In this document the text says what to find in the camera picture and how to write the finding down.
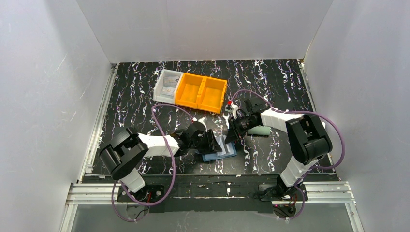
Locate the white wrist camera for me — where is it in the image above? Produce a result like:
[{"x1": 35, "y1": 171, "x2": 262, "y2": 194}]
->
[
  {"x1": 192, "y1": 117, "x2": 207, "y2": 129},
  {"x1": 224, "y1": 100, "x2": 239, "y2": 119}
]

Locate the aluminium front rail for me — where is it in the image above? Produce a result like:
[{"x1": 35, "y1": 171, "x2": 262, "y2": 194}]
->
[{"x1": 66, "y1": 182, "x2": 356, "y2": 205}]

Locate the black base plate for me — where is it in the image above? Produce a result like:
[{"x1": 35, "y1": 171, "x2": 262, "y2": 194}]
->
[
  {"x1": 252, "y1": 183, "x2": 308, "y2": 203},
  {"x1": 117, "y1": 185, "x2": 166, "y2": 203}
]

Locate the credit card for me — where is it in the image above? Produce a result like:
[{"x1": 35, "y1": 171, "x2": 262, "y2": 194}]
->
[
  {"x1": 163, "y1": 75, "x2": 180, "y2": 87},
  {"x1": 161, "y1": 87, "x2": 175, "y2": 97}
]

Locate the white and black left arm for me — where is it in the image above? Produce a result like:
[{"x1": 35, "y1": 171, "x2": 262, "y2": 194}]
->
[{"x1": 99, "y1": 121, "x2": 222, "y2": 193}]

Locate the green card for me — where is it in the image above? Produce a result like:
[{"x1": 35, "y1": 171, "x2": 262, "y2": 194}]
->
[{"x1": 247, "y1": 126, "x2": 271, "y2": 137}]

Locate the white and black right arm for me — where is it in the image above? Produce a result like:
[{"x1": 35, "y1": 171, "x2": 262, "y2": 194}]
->
[{"x1": 225, "y1": 97, "x2": 333, "y2": 200}]

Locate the white plastic bin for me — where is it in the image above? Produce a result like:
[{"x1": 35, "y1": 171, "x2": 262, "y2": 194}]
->
[{"x1": 153, "y1": 69, "x2": 183, "y2": 104}]

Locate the aluminium left rail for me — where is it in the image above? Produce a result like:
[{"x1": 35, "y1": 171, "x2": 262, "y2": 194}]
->
[{"x1": 77, "y1": 63, "x2": 118, "y2": 184}]

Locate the left orange plastic bin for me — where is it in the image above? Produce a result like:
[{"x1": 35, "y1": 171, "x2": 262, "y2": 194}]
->
[{"x1": 175, "y1": 72, "x2": 205, "y2": 109}]

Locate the black flat box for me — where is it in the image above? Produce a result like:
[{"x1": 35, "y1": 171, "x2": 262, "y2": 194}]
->
[{"x1": 110, "y1": 127, "x2": 137, "y2": 151}]

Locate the right orange plastic bin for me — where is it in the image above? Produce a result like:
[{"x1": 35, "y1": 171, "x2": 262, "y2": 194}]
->
[{"x1": 197, "y1": 77, "x2": 228, "y2": 114}]

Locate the silver wrench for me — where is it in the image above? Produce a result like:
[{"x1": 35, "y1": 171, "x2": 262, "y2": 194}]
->
[{"x1": 222, "y1": 114, "x2": 230, "y2": 129}]

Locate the aluminium rail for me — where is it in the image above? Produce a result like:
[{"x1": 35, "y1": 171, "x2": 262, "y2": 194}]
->
[
  {"x1": 66, "y1": 182, "x2": 356, "y2": 205},
  {"x1": 77, "y1": 63, "x2": 118, "y2": 184}
]

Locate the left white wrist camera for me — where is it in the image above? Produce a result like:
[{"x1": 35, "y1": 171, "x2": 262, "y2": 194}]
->
[{"x1": 192, "y1": 117, "x2": 207, "y2": 129}]

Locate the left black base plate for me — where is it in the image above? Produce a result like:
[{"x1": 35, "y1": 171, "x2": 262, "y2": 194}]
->
[{"x1": 117, "y1": 185, "x2": 166, "y2": 203}]

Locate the blue card holder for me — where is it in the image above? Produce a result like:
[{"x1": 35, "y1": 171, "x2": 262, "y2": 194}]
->
[{"x1": 202, "y1": 135, "x2": 237, "y2": 162}]

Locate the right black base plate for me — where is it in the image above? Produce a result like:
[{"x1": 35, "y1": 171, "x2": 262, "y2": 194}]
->
[{"x1": 252, "y1": 183, "x2": 308, "y2": 203}]

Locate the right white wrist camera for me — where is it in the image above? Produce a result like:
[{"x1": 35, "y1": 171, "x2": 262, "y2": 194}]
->
[{"x1": 224, "y1": 100, "x2": 239, "y2": 119}]

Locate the orange plastic bin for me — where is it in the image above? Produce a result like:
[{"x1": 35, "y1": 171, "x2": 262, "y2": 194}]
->
[
  {"x1": 175, "y1": 72, "x2": 205, "y2": 109},
  {"x1": 197, "y1": 77, "x2": 228, "y2": 114}
]

